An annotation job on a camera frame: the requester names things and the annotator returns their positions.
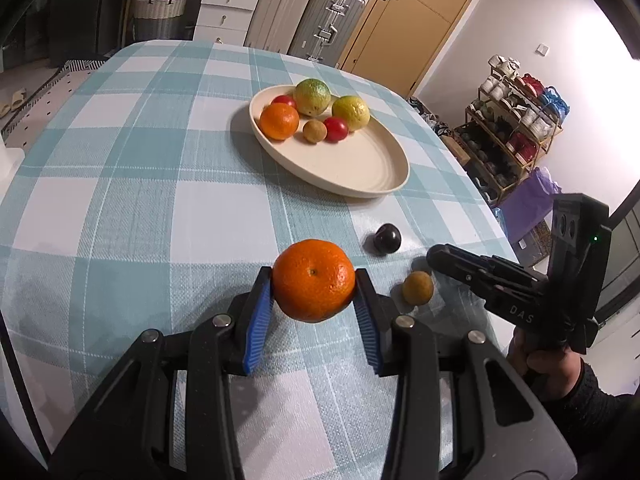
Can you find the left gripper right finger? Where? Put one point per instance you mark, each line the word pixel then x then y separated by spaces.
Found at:
pixel 461 410

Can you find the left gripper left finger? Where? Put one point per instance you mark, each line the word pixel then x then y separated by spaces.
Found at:
pixel 164 410

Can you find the brown longan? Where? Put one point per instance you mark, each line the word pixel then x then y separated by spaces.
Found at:
pixel 417 289
pixel 314 131

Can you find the orange mandarin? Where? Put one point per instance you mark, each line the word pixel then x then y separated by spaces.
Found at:
pixel 313 280
pixel 279 121

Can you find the red tomato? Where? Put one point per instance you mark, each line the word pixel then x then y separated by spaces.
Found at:
pixel 337 129
pixel 284 100

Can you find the green yellow passion fruit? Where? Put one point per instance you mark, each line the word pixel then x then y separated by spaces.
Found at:
pixel 312 97

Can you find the person's right hand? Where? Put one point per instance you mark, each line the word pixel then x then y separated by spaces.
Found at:
pixel 550 374

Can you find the purple bag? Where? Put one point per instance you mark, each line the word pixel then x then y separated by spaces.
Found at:
pixel 529 203

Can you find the shoe rack with shoes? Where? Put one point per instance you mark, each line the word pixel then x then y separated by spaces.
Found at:
pixel 510 125

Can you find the teal checkered tablecloth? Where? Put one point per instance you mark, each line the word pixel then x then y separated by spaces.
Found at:
pixel 148 202

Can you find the cream round plate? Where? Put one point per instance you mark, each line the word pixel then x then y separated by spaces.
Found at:
pixel 369 162

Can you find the dotted floor rug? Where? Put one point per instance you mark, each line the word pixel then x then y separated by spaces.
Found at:
pixel 24 126

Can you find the wooden door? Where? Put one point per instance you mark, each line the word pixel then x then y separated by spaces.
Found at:
pixel 399 40

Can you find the beige slippers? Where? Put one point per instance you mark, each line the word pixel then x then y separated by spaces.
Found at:
pixel 17 100

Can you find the silver suitcase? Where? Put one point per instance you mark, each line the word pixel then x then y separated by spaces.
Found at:
pixel 324 29

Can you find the beige suitcase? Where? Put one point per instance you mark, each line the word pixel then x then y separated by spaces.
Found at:
pixel 274 24

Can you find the woven laundry basket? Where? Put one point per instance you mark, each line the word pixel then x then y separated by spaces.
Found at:
pixel 158 19

